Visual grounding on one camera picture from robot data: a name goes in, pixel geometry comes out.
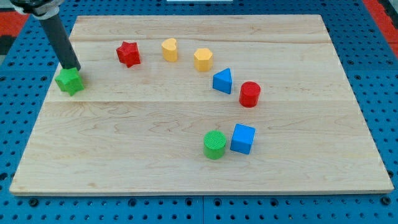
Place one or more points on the blue triangle block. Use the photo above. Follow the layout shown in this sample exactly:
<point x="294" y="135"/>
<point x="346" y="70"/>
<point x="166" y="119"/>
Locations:
<point x="222" y="81"/>

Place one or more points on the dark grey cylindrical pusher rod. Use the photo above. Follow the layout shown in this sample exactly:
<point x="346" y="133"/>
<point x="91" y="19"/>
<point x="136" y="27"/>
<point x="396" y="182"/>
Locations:
<point x="59" y="40"/>

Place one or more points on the blue cube block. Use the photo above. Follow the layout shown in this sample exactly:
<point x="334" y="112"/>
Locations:
<point x="242" y="138"/>

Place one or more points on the red cylinder block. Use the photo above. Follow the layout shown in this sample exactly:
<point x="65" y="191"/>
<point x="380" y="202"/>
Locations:
<point x="249" y="94"/>

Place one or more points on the light wooden board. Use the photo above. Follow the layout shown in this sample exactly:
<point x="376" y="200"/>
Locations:
<point x="139" y="130"/>

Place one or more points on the yellow hexagon block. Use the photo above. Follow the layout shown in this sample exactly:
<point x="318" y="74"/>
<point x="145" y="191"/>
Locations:
<point x="203" y="59"/>

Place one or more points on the green cylinder block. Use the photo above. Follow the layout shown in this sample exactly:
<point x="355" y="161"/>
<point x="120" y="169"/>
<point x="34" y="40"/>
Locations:
<point x="214" y="144"/>

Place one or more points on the red star block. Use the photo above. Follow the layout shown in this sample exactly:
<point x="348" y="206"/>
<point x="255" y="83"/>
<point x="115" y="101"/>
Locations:
<point x="128" y="54"/>

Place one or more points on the green star block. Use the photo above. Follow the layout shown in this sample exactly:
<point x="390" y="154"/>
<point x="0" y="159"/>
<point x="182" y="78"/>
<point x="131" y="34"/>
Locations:
<point x="69" y="80"/>

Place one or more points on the yellow heart block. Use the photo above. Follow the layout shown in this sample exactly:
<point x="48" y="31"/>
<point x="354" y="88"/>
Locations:
<point x="170" y="50"/>

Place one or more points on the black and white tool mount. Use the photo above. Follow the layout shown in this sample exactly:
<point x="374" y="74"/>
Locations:
<point x="40" y="9"/>

